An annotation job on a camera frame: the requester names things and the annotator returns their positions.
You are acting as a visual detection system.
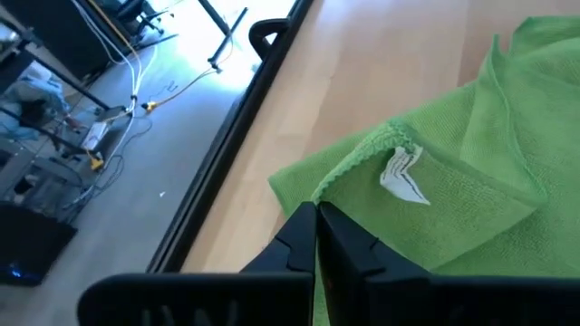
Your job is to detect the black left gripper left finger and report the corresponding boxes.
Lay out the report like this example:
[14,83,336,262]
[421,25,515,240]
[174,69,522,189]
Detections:
[241,201,317,273]

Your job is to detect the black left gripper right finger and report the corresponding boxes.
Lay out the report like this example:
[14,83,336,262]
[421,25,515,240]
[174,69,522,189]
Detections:
[315,201,432,326]

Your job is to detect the black desk leg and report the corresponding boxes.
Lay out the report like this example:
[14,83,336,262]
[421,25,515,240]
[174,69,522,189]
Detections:
[197,0,251,70]

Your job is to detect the blue cloth bundle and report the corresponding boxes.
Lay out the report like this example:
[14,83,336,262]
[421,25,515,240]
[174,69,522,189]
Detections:
[0,74,72,141]

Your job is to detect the white floor cables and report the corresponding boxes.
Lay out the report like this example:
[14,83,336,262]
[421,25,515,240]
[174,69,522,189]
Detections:
[67,0,158,150]

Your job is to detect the black cabinet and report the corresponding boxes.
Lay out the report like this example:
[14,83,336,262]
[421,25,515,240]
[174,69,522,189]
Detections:
[0,0,135,82]

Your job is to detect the white power box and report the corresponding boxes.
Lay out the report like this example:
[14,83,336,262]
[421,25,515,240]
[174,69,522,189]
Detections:
[81,120,110,151]

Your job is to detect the black box with blue light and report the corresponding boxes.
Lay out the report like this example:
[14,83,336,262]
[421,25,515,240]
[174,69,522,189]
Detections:
[0,201,79,287]

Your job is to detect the yellow floor cable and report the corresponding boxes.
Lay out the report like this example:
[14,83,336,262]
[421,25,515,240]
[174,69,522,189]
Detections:
[153,65,223,110]

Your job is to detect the black clamp bracket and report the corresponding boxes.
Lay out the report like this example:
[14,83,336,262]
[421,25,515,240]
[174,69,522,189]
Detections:
[247,17,291,61]

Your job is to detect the black office chair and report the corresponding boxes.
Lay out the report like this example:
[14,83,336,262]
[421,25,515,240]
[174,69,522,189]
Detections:
[112,0,178,37]

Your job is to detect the green microfiber towel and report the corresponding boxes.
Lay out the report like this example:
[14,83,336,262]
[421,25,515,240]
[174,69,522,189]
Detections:
[267,15,580,326]

